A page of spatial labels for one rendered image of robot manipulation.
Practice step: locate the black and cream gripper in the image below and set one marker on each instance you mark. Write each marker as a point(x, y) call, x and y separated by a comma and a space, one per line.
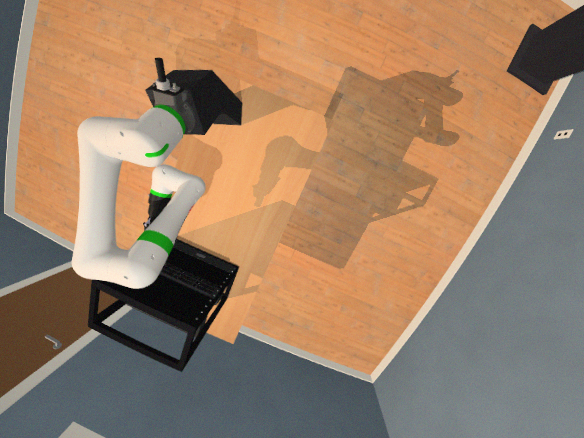
point(153, 213)

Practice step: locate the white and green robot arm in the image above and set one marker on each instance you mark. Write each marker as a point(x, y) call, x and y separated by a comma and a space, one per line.
point(103, 143)

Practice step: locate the black server rack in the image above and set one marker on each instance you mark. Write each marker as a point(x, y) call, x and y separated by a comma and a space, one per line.
point(178, 299)

